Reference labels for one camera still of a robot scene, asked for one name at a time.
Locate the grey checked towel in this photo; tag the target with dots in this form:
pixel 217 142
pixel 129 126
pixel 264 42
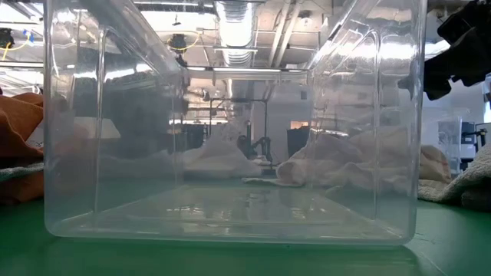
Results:
pixel 15 171

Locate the dark cabinet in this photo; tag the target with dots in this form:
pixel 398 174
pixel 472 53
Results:
pixel 297 143

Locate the long ceiling light bar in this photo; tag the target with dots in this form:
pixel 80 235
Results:
pixel 245 70

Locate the large clear plastic bin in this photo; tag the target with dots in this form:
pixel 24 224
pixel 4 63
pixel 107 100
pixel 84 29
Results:
pixel 230 214

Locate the plain white towel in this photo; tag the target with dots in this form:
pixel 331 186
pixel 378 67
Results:
pixel 218 161

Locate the black ceiling device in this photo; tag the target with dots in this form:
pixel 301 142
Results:
pixel 5 38

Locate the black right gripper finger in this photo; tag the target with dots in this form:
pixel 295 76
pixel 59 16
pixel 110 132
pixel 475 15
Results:
pixel 437 90
pixel 468 61

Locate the beige waffle towel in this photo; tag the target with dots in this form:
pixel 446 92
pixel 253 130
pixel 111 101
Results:
pixel 472 172

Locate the black metal frame stand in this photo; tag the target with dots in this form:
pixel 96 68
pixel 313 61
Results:
pixel 238 100

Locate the white pink checked towel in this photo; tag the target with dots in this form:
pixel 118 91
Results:
pixel 433 165

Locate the black ceiling camera dome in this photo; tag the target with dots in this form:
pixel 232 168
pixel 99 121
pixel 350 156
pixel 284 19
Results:
pixel 178 42

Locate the silver round ceiling duct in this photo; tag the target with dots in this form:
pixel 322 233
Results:
pixel 236 30

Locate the background black robot arm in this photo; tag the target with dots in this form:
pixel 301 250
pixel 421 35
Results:
pixel 264 143

